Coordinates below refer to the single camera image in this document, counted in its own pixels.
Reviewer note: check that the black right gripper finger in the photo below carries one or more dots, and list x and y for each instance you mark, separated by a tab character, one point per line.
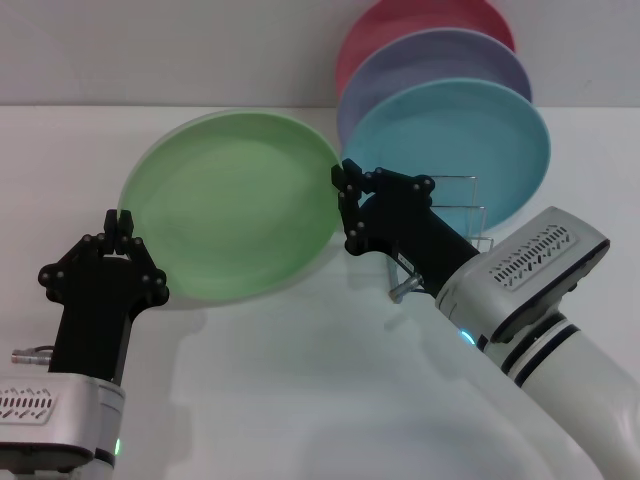
400	182
352	220

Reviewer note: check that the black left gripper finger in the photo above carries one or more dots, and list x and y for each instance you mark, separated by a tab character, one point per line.
75	260
147	272

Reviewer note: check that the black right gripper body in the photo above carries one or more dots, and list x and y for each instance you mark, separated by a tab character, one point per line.
420	235

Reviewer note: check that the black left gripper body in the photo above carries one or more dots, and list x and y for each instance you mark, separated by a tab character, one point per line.
95	320

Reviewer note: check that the green plate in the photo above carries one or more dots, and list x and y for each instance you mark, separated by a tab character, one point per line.
230	210

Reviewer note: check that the teal blue plate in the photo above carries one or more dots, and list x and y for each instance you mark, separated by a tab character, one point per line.
450	130

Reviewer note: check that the purple plate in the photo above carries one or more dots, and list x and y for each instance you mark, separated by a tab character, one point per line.
430	60

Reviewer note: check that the red plate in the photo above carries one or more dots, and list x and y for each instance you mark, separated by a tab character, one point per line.
410	20

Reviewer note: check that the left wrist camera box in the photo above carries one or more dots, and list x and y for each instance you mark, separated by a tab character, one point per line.
75	415

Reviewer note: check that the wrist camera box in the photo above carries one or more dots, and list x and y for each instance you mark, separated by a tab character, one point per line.
530	265
75	415

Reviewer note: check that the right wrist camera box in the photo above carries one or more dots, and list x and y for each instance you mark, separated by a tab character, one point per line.
530	265

